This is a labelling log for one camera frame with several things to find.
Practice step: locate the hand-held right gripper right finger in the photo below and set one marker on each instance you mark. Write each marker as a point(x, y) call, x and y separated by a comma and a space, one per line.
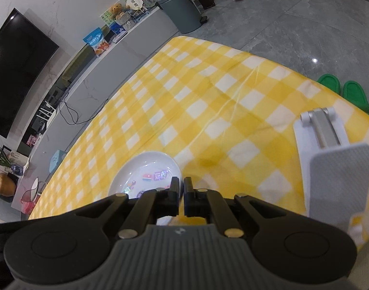
point(189, 195)

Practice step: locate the grey pedal trash can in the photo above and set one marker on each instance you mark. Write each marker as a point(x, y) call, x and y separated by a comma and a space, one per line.
point(178, 9)

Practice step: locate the brown teddy bear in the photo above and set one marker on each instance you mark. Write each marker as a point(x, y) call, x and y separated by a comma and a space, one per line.
point(116, 10)

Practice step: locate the yellow checked tablecloth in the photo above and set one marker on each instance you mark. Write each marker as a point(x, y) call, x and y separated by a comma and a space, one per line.
point(217, 96)

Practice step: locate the silver phone stand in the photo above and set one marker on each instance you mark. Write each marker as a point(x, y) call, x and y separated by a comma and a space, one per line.
point(338, 172)

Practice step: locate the white printed plate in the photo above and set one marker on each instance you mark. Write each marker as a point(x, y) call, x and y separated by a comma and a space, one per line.
point(148, 163)

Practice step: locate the grey marble bench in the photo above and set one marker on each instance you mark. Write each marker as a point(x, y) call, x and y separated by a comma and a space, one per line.
point(118, 66)

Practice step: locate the green slipper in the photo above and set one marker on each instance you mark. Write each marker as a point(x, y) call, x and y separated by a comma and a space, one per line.
point(329, 83)
point(356, 95)

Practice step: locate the white cloud-shaped sign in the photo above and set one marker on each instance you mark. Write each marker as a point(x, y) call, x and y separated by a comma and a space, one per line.
point(134, 2)

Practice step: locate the light blue plastic stool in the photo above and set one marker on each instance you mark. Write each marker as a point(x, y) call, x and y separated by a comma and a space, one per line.
point(56, 160)

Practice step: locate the black television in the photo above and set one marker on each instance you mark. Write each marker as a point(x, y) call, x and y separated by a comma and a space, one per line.
point(18, 66)

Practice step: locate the blue snack bag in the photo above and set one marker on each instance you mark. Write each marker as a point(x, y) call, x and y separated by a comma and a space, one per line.
point(96, 42)

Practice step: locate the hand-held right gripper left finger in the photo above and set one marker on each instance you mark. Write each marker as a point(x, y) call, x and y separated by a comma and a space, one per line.
point(174, 195)

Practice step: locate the blue vase with plant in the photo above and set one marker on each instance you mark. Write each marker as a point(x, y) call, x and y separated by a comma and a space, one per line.
point(16, 169)

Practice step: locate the decorative patterned plate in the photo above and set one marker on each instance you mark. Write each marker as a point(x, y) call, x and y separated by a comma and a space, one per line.
point(148, 0)

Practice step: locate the orange gourd ornament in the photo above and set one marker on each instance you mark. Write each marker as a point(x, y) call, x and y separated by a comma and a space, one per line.
point(3, 185)

